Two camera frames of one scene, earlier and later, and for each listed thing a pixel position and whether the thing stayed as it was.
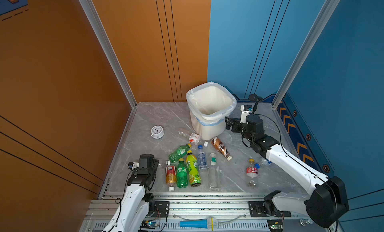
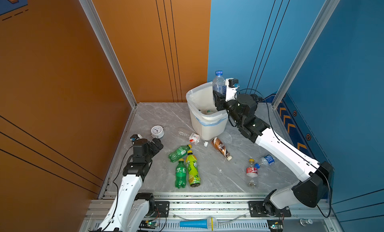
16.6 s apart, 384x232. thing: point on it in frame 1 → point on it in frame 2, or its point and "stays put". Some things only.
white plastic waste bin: x=209 y=103 stays put
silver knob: x=304 y=222 stays put
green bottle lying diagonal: x=180 y=151 stays put
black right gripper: x=228 y=125 → x=219 y=102
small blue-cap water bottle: x=202 y=159 → x=219 y=82
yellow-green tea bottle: x=192 y=165 stays put
